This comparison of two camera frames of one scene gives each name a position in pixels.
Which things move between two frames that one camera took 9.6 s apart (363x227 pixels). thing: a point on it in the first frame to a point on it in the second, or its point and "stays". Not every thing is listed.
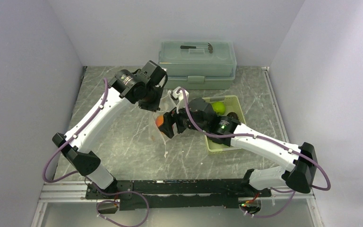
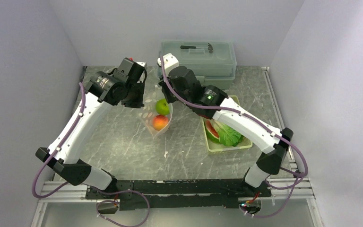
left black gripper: x=154 y=106 to x=138 y=103
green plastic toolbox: x=198 y=65 stays
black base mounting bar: x=147 y=194 stays
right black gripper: x=169 y=118 to x=168 y=97
